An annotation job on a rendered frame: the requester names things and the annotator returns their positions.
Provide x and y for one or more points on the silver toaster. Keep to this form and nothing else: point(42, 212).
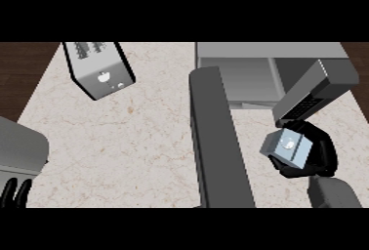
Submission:
point(98, 70)

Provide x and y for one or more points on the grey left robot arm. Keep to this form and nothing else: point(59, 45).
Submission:
point(20, 146)

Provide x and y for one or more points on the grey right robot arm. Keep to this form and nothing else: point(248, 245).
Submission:
point(335, 194)

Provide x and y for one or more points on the dark grey microwave door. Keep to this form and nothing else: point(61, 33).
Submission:
point(219, 140)

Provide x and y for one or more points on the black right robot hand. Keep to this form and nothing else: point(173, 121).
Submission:
point(325, 153)

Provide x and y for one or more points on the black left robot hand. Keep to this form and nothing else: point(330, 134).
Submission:
point(9, 193)

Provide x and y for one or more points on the grey microwave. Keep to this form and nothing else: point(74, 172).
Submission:
point(250, 78)

